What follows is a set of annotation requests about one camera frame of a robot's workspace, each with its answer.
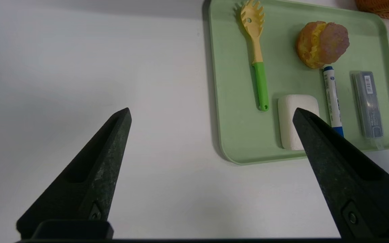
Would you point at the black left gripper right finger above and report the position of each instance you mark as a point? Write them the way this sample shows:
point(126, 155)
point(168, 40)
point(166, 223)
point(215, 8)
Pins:
point(353, 182)

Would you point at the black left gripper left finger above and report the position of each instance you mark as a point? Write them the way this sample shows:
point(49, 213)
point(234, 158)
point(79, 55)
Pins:
point(93, 182)

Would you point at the grey transparent pencil lead case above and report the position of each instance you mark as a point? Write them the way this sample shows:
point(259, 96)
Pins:
point(369, 104)

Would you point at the white soap block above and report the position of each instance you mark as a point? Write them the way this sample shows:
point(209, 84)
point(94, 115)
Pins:
point(289, 118)

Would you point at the yellow green pasta fork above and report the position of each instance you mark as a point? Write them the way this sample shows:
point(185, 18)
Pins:
point(261, 84)

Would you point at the pink yellow bread bun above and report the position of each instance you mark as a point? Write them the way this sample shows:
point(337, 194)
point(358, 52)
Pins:
point(322, 44)

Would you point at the orange wicker basket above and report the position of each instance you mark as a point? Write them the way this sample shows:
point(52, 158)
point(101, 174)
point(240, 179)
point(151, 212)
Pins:
point(387, 8)

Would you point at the white blue marker pen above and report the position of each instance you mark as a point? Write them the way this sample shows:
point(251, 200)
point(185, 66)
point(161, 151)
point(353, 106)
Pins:
point(333, 98)

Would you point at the light green plastic tray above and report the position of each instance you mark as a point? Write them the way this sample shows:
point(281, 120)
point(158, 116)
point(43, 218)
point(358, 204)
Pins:
point(238, 135)

